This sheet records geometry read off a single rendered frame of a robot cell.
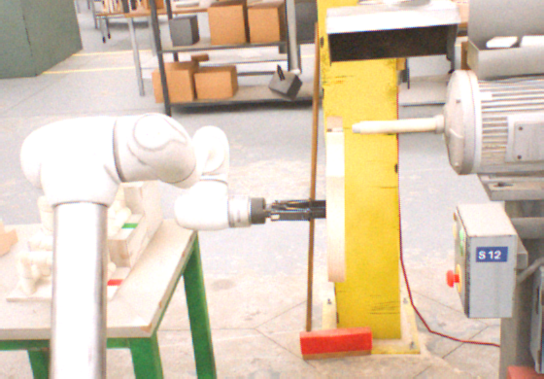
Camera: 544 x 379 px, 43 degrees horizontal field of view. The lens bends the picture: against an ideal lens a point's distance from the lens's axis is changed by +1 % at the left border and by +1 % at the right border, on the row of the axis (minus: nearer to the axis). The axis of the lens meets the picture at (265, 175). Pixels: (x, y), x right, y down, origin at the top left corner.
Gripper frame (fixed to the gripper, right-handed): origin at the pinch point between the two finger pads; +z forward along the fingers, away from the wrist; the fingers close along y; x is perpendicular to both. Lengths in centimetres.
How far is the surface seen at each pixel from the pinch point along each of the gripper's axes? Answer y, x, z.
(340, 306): -93, -69, 2
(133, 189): 1, 8, -52
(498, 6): 6, 50, 43
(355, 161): -84, -5, 9
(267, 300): -133, -84, -34
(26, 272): 28, -6, -72
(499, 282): 40, -5, 37
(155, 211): -9, -2, -50
